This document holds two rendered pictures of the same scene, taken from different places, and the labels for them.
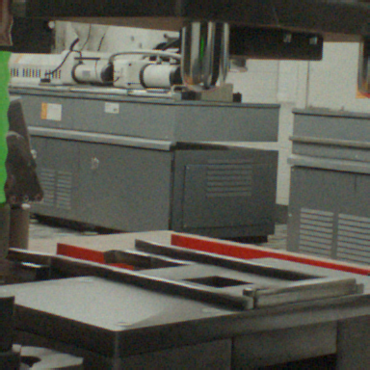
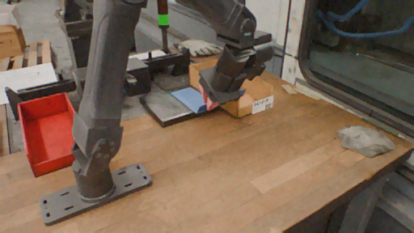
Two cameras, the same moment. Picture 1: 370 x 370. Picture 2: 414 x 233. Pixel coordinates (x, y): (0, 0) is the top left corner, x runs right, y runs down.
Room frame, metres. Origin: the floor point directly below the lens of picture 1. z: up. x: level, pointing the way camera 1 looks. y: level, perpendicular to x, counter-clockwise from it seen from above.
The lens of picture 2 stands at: (1.30, 0.45, 1.31)
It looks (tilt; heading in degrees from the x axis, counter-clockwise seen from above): 31 degrees down; 193
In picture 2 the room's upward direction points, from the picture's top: straight up
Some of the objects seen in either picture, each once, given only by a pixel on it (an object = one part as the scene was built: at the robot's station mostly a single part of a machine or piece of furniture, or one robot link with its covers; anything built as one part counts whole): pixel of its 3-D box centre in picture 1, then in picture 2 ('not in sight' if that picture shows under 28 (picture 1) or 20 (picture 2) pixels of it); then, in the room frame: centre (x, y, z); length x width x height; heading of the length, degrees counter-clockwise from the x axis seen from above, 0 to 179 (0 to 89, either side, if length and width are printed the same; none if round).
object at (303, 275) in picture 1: (254, 286); not in sight; (0.60, -0.03, 0.98); 0.13 x 0.01 x 0.03; 45
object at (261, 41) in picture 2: not in sight; (247, 40); (0.65, 0.39, 1.12); 0.12 x 0.09 x 0.12; 140
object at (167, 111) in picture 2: not in sight; (178, 103); (0.58, 0.21, 0.91); 0.17 x 0.16 x 0.02; 135
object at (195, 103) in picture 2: not in sight; (194, 96); (0.58, 0.26, 0.93); 0.15 x 0.07 x 0.03; 48
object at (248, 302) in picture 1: (143, 301); not in sight; (0.54, 0.02, 0.98); 0.13 x 0.01 x 0.03; 45
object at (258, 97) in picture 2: not in sight; (228, 86); (0.48, 0.34, 0.93); 0.25 x 0.13 x 0.08; 45
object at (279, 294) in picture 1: (300, 312); not in sight; (0.53, -0.05, 0.98); 0.07 x 0.01 x 0.03; 135
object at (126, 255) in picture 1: (162, 262); not in sight; (0.65, 0.01, 0.98); 0.07 x 0.02 x 0.01; 45
